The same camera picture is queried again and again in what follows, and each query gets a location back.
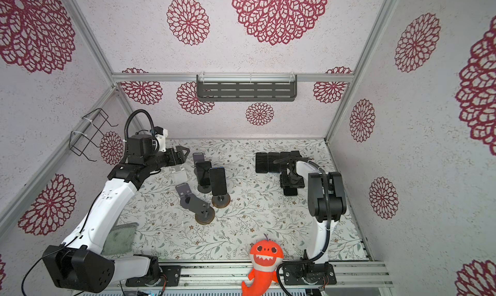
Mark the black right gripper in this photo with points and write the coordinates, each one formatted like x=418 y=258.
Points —
x=289 y=178

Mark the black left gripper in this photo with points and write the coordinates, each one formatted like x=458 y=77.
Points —
x=181 y=158

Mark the phone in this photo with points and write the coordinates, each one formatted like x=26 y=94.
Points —
x=273 y=166
x=290 y=191
x=202 y=173
x=218 y=181

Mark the black smartphone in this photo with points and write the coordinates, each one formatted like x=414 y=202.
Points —
x=261 y=163

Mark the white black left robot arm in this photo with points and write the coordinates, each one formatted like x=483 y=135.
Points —
x=77 y=263

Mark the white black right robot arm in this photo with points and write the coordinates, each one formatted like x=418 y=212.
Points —
x=326 y=199

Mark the white empty phone stand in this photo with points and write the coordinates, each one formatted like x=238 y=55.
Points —
x=179 y=175

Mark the grey empty phone stand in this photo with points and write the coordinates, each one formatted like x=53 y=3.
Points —
x=185 y=193

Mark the middle round stand base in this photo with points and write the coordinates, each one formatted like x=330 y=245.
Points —
x=221 y=201

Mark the round stand base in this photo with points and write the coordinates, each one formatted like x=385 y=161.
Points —
x=221 y=201
x=205 y=217

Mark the front round stand base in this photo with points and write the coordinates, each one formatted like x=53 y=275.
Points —
x=205 y=217

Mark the red shark plush toy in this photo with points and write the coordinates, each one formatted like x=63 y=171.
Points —
x=266 y=255

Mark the green cloth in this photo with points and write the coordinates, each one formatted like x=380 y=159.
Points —
x=120 y=239

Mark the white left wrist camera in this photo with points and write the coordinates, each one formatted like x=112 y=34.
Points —
x=161 y=135

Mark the grey wall shelf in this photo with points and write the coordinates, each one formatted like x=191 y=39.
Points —
x=249 y=89

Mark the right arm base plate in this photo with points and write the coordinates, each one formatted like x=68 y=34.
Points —
x=309 y=274

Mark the black wire wall rack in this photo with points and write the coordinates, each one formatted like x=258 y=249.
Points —
x=81 y=139

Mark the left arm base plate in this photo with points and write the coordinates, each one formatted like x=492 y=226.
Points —
x=168 y=275

